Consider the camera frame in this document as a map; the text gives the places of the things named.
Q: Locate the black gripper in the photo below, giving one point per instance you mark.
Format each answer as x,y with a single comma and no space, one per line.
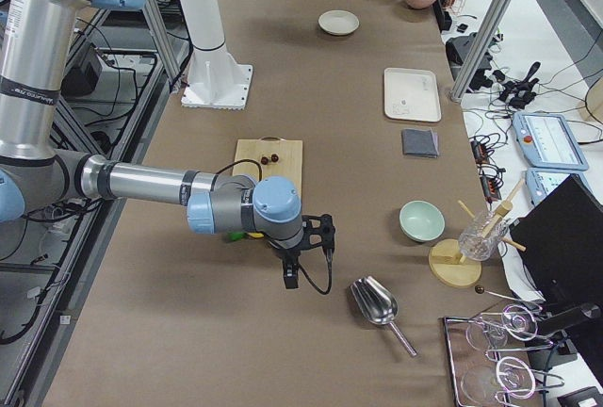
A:
285,252

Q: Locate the dark red cherry pair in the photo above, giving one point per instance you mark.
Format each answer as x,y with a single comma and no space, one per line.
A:
265,160

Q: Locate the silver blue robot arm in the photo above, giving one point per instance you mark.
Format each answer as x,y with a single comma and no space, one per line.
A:
34,174

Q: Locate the cream rabbit tray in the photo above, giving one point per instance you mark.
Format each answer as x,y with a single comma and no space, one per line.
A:
411,95

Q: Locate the green lime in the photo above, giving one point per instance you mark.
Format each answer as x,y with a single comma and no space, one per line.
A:
235,236

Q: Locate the steel scoop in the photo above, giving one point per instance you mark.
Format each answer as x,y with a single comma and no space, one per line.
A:
378,305

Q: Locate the wooden cutting board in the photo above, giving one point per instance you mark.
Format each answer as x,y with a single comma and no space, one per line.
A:
290,152

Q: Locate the mint green bowl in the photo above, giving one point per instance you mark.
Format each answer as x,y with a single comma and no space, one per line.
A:
421,221

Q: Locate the wooden cup stand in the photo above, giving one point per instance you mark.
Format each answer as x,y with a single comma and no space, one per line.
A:
445,258

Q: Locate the grey folded cloth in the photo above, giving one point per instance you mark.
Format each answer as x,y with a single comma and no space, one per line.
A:
420,142

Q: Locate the clear glass cup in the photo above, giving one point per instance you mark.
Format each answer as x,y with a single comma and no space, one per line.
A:
482,236

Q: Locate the cream round plate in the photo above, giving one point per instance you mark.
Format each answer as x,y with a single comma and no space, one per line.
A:
338,22

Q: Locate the blue teach pendant near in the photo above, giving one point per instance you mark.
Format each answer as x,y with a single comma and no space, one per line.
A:
541,182

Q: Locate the blue teach pendant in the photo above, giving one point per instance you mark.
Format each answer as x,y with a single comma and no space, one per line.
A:
547,141
541,182

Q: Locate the black monitor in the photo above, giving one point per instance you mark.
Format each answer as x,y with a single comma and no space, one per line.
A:
563,240

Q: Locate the blue teach pendant far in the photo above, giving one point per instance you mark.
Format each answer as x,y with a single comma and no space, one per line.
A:
547,141

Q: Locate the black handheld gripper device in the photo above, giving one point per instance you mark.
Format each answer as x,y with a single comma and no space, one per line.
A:
518,93

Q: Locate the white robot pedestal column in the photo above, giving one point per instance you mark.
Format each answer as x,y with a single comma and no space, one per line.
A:
214,78

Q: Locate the wire glass rack tray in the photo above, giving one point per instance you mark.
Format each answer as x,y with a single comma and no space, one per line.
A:
488,357

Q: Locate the aluminium frame post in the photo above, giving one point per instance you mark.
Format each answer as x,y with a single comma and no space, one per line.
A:
480,44

